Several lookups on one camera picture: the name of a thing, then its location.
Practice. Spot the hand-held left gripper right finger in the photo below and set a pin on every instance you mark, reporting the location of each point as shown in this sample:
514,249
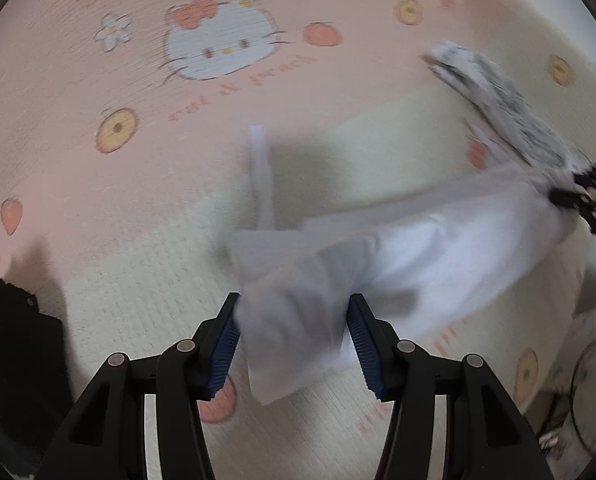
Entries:
365,350

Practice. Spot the white blue-printed garment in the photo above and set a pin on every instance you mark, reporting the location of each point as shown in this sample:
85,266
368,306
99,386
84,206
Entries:
498,95

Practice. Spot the white shirt with navy trim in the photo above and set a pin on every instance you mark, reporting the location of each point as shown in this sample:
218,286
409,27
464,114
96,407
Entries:
428,250

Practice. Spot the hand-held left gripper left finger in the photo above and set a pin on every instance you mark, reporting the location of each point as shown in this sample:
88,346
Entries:
223,350

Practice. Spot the black garment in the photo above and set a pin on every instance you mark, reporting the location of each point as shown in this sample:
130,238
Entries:
18,370

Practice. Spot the pink cream cartoon printed blanket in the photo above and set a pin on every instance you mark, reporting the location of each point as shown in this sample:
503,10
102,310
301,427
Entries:
128,260

